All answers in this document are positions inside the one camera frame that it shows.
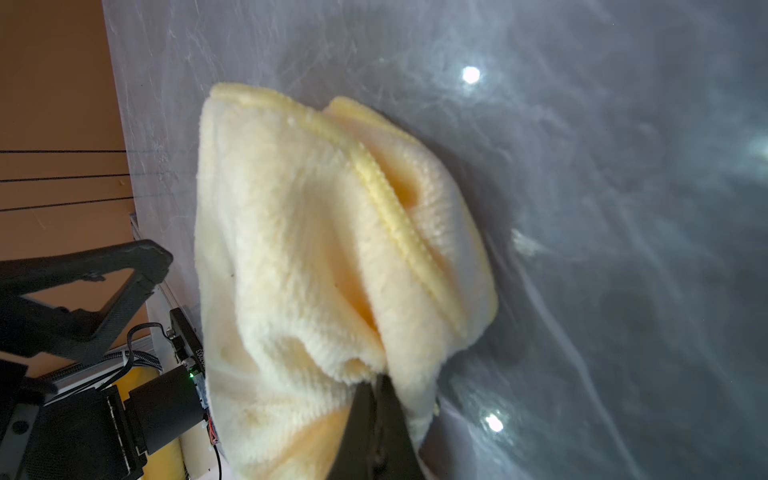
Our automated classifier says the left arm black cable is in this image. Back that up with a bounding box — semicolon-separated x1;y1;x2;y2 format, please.
89;322;187;391

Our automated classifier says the yellow microfibre cloth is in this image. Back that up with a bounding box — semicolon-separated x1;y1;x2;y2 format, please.
195;83;498;479

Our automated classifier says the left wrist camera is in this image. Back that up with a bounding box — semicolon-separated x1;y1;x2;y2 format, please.
124;366;205;455

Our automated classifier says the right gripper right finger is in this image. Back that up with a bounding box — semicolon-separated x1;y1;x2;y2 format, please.
374;375;425;480

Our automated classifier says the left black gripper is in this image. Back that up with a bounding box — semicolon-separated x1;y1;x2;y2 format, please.
1;240;173;479

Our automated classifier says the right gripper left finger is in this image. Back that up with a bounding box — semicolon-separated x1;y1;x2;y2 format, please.
326;383;377;480

